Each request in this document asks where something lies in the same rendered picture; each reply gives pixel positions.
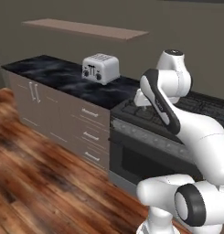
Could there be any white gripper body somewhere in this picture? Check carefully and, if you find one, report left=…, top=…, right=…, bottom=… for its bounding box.
left=133, top=89, right=154, bottom=108

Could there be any silver toaster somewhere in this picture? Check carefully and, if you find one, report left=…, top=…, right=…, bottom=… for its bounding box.
left=81, top=53, right=121, bottom=86

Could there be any black hob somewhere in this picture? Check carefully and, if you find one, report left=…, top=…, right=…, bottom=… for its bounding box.
left=111, top=90, right=224, bottom=144

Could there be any black oven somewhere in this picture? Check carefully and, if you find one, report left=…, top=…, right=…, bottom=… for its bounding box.
left=108, top=117, right=208, bottom=197

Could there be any beige drawer front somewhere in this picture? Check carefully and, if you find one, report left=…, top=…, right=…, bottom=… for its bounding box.
left=70, top=98, right=112, bottom=130
left=70, top=142, right=111, bottom=172
left=70, top=121, right=111, bottom=152

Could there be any black oven door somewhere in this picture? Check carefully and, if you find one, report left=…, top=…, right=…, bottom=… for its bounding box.
left=109, top=137, right=207, bottom=192

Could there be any beige cupboard door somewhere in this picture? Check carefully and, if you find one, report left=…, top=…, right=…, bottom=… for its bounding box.
left=7, top=71, right=36, bottom=130
left=33, top=83, right=73, bottom=152

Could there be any silver drawer handle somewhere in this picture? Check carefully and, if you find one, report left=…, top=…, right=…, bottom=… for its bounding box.
left=82, top=131, right=101, bottom=142
left=84, top=151, right=101, bottom=163
left=80, top=107, right=100, bottom=118

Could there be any brown wooden wall shelf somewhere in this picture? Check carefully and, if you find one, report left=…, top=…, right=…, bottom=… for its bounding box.
left=21, top=17, right=151, bottom=42

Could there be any silver cupboard door handle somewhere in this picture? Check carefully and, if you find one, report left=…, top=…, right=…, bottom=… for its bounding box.
left=28, top=80, right=35, bottom=102
left=34, top=83, right=41, bottom=104

